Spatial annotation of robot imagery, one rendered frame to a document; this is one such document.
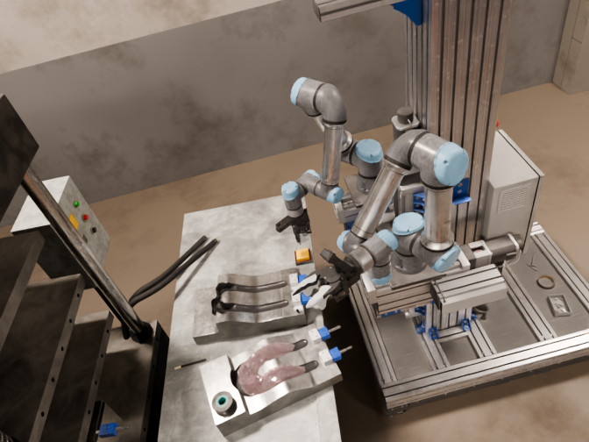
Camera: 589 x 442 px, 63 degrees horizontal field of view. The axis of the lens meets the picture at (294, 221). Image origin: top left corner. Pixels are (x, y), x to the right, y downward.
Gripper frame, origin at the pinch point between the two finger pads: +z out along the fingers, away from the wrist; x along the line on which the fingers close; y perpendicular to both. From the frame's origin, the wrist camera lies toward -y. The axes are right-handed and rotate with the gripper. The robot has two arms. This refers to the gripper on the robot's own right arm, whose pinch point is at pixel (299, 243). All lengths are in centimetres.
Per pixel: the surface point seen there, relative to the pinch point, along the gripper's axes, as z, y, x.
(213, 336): 8, -43, -38
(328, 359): 4, 5, -60
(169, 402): 12, -61, -63
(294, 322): 8.3, -6.7, -37.9
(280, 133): 72, -11, 202
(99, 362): -10, -83, -53
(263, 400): 4, -21, -72
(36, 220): -55, -95, -15
